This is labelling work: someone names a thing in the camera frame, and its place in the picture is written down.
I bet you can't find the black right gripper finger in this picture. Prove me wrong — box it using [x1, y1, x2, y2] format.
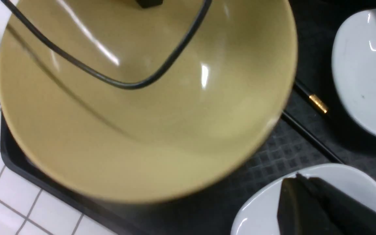
[276, 173, 376, 235]

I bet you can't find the white square dish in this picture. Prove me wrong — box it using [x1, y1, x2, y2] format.
[231, 163, 376, 235]
[331, 8, 376, 137]

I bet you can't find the black chopstick gold band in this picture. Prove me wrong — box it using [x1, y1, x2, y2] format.
[294, 79, 329, 116]

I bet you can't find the yellow noodle bowl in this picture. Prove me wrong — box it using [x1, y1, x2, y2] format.
[0, 0, 298, 204]

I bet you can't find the black serving tray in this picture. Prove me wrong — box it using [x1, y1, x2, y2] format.
[1, 0, 376, 235]

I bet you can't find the black cable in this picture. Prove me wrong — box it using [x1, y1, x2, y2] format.
[1, 0, 213, 90]

